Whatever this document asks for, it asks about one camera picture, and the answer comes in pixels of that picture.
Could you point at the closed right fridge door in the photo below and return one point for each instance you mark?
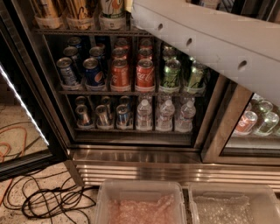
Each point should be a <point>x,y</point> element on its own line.
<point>227,104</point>

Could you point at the silver blue can front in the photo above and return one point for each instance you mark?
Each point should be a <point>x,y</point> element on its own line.
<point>66,71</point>

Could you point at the water bottle middle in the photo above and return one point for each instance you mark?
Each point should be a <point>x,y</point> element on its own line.
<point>165,115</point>

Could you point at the red coca-cola can front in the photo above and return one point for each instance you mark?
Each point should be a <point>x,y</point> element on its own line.
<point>144,73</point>

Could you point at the small blue can bottom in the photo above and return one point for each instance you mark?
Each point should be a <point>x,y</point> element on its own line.
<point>123,115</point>

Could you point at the water bottle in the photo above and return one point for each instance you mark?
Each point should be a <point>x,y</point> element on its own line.
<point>143,116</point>
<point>165,115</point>
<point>184,120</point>

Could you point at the gold can far left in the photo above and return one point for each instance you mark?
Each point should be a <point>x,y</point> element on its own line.
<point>47,8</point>

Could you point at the water bottle left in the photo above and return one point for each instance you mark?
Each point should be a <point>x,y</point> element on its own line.
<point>143,116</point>

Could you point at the middle wire shelf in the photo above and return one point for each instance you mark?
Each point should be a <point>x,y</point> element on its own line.
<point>84,92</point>

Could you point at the green can front left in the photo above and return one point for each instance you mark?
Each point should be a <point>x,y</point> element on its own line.
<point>171,74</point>

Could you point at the steel fridge base grille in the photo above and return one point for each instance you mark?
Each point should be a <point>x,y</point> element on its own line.
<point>90,167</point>

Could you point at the clear bin white contents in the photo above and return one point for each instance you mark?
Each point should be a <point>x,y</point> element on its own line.
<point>233,204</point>

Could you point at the clear bin pink contents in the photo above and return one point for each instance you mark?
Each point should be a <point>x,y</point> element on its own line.
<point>140,202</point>

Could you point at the orange soda can front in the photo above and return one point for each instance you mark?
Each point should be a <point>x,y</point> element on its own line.
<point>120,76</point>

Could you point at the blue pepsi can front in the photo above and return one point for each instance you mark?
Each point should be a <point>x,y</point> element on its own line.
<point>93,72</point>

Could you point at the small can bottom left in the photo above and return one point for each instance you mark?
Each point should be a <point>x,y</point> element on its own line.
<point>83,116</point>

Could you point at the green can front right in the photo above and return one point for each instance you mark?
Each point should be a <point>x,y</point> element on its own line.
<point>196,75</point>

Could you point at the top wire shelf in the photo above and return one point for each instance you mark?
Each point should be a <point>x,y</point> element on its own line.
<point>92,32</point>

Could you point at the small can bottom middle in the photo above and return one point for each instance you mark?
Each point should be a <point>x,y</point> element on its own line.
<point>103,115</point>

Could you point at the open fridge glass door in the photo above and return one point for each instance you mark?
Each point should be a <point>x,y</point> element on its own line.
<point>26,124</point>

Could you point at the green can behind glass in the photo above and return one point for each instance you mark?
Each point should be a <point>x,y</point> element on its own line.
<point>268,122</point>

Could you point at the wire shelf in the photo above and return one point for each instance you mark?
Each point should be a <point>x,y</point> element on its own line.
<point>84,92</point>
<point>92,32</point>

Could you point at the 7up can left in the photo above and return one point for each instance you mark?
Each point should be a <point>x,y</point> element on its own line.
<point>112,8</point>

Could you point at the water bottle right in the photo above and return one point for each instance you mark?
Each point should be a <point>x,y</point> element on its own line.
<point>184,120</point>

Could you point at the orange can behind glass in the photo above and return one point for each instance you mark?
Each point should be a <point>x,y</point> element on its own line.
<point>246,122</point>

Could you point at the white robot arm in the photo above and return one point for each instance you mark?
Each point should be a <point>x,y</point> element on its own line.
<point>243,49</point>

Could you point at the gold can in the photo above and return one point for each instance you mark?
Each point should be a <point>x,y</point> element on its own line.
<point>47,8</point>
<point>80,9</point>

